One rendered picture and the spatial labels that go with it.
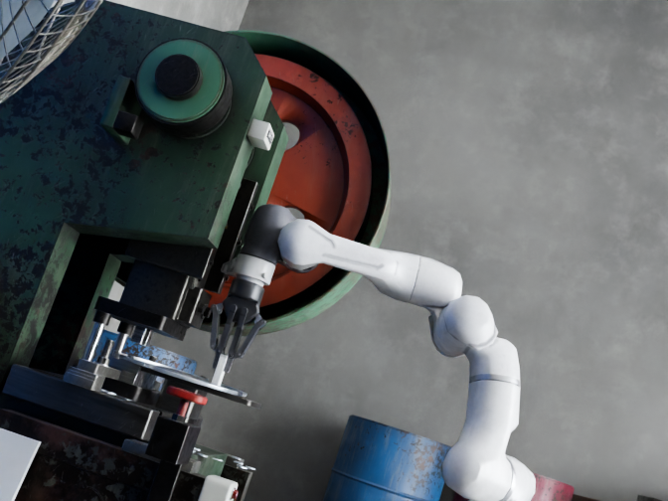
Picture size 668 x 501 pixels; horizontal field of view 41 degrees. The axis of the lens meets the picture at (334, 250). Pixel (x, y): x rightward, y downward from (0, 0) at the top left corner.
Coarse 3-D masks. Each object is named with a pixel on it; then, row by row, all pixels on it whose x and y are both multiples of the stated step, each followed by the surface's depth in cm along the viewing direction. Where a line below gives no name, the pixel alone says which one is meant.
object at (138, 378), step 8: (112, 360) 188; (120, 360) 187; (120, 368) 187; (128, 368) 187; (136, 368) 187; (120, 376) 187; (128, 376) 187; (136, 376) 187; (144, 376) 192; (152, 376) 198; (136, 384) 188; (144, 384) 194; (152, 384) 199
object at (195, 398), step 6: (168, 390) 157; (174, 390) 157; (180, 390) 157; (186, 390) 161; (174, 396) 157; (180, 396) 156; (186, 396) 156; (192, 396) 156; (198, 396) 156; (204, 396) 161; (180, 402) 158; (186, 402) 158; (192, 402) 156; (198, 402) 156; (204, 402) 158; (180, 408) 158; (186, 408) 158; (180, 414) 158
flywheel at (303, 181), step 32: (288, 64) 244; (288, 96) 245; (320, 96) 241; (320, 128) 243; (352, 128) 238; (288, 160) 241; (320, 160) 240; (352, 160) 236; (288, 192) 239; (320, 192) 238; (352, 192) 234; (320, 224) 237; (352, 224) 232; (224, 288) 231; (288, 288) 230; (320, 288) 239
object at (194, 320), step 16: (144, 272) 191; (160, 272) 191; (176, 272) 191; (208, 272) 204; (128, 288) 191; (144, 288) 191; (160, 288) 190; (176, 288) 190; (192, 288) 192; (128, 304) 190; (144, 304) 190; (160, 304) 190; (176, 304) 189; (192, 304) 192; (208, 304) 201; (176, 320) 191; (192, 320) 192
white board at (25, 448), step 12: (0, 432) 165; (12, 432) 165; (0, 444) 164; (12, 444) 164; (24, 444) 164; (36, 444) 164; (0, 456) 163; (12, 456) 163; (24, 456) 163; (0, 468) 162; (12, 468) 162; (24, 468) 162; (0, 480) 162; (12, 480) 162; (0, 492) 161; (12, 492) 161
